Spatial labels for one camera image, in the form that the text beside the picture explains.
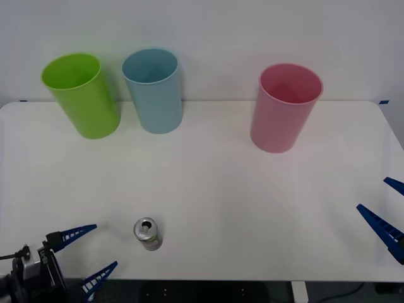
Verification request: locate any green plastic bin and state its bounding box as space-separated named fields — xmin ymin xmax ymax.
xmin=40 ymin=52 xmax=122 ymax=140

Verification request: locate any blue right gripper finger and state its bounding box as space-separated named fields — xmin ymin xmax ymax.
xmin=383 ymin=177 xmax=404 ymax=196
xmin=355 ymin=203 xmax=404 ymax=265

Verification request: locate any pale blue plastic bin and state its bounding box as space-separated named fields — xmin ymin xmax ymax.
xmin=121 ymin=47 xmax=184 ymax=134

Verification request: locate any pink plastic bin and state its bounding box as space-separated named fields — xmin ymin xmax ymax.
xmin=249 ymin=62 xmax=325 ymax=154

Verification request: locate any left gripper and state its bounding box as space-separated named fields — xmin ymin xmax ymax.
xmin=37 ymin=223 xmax=119 ymax=303

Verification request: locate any white table leg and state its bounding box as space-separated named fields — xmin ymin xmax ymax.
xmin=290 ymin=280 xmax=309 ymax=303

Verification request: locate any silver drink can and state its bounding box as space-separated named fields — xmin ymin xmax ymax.
xmin=133 ymin=217 xmax=164 ymax=253

